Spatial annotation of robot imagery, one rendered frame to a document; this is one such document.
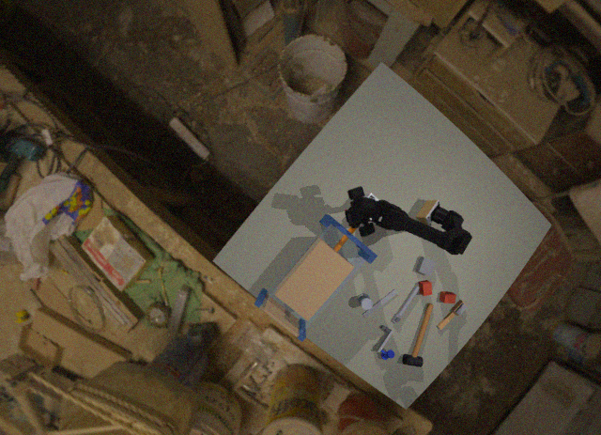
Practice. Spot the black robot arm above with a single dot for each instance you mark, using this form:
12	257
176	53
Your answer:
454	240

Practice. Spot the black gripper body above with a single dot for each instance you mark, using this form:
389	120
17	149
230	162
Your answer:
367	229

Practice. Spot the black-headed mallet with wooden handle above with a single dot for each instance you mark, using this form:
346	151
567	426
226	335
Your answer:
414	359

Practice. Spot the grey cylinder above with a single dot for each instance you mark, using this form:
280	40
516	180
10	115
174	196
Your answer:
365	301

